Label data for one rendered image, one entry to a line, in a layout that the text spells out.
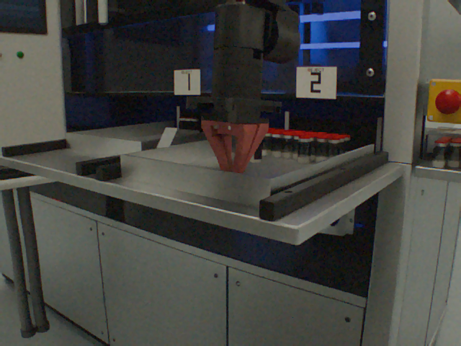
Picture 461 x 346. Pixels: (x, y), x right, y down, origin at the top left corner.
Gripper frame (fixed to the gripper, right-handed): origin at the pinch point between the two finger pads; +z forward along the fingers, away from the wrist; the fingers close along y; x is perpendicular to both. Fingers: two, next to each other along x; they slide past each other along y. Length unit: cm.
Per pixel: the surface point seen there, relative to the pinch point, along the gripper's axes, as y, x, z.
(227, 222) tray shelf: -3.6, -2.6, 4.2
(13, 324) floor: 27, 140, 90
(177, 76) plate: 34, 45, -15
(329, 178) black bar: 9.9, -7.9, 0.0
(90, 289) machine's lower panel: 38, 93, 59
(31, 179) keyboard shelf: 5, 66, 11
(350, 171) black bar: 17.0, -7.8, -0.3
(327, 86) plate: 34.9, 5.4, -13.1
